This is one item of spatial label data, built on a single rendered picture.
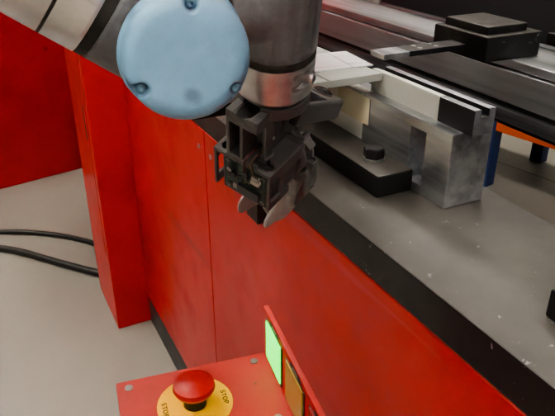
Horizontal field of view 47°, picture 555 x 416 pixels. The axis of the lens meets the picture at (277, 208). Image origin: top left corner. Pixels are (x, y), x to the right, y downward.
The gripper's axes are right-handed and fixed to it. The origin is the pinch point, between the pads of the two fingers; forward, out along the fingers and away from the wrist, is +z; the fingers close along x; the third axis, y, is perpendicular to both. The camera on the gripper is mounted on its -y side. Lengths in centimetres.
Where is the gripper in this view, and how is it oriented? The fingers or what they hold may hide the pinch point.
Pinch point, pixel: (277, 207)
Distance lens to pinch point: 76.5
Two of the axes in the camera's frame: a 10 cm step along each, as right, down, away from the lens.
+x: 8.1, 4.7, -3.5
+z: -0.4, 6.4, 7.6
